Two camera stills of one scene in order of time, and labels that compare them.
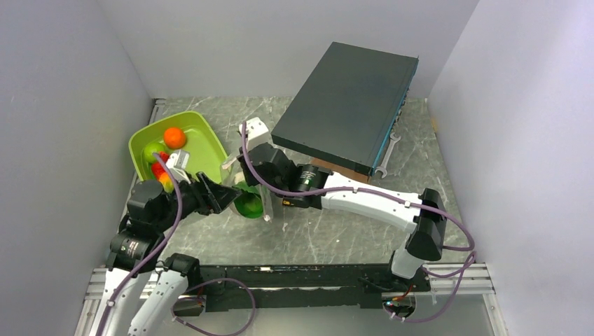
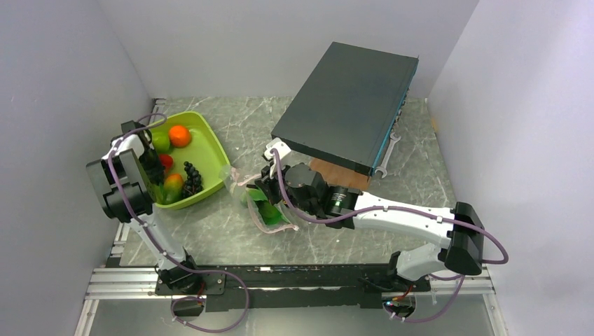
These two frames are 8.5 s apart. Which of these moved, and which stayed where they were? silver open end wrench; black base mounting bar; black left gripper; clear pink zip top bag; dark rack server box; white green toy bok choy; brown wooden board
Moved: clear pink zip top bag; black left gripper; white green toy bok choy
Stayed: black base mounting bar; silver open end wrench; dark rack server box; brown wooden board
